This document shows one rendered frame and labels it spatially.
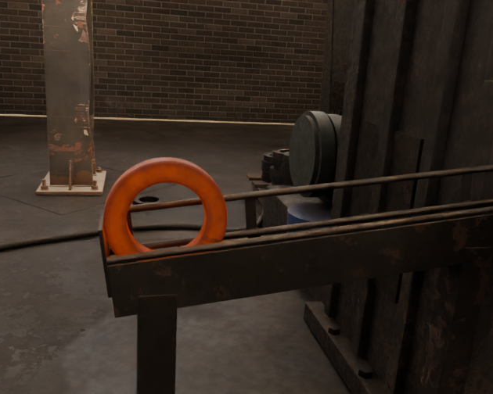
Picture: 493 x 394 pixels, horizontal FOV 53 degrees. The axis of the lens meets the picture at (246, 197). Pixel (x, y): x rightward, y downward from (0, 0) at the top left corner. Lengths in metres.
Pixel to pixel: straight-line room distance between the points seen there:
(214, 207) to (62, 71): 2.57
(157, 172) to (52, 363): 0.98
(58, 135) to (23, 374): 1.98
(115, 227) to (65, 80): 2.54
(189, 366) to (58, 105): 2.12
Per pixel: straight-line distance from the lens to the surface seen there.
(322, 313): 1.75
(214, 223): 0.77
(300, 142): 2.22
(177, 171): 0.74
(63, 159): 3.33
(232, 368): 1.55
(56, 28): 3.27
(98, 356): 1.62
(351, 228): 0.82
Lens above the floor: 0.89
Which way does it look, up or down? 16 degrees down
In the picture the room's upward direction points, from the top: 4 degrees clockwise
